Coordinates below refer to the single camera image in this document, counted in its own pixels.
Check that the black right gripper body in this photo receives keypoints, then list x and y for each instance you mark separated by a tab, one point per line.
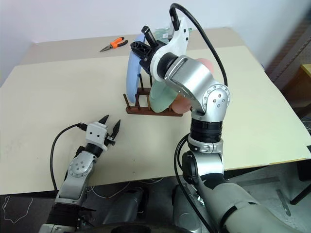
147	64

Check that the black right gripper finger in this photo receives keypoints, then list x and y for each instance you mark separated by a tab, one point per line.
149	36
142	51

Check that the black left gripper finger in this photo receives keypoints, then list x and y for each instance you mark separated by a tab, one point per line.
116	128
104	120

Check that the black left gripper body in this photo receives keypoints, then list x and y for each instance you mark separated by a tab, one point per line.
110	140

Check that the light blue plate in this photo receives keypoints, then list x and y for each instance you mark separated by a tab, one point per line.
132	80

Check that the pale green plate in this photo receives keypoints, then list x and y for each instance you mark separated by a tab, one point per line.
160	99

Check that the pink plate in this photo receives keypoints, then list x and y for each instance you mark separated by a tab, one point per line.
181	105

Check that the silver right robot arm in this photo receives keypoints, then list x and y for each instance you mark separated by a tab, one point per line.
194	77

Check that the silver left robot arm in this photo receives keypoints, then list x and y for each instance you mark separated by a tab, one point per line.
73	179

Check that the wooden dish rack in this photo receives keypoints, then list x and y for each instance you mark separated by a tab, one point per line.
145	112

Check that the pale green plastic packet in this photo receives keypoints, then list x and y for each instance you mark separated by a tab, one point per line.
162	34

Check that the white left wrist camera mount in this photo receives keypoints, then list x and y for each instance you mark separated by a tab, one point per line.
97	133

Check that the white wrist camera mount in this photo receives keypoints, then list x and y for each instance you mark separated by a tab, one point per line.
97	133
177	41

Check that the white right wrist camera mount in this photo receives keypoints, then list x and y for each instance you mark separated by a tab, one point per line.
177	41

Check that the black table frame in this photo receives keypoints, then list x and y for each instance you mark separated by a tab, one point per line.
302	184

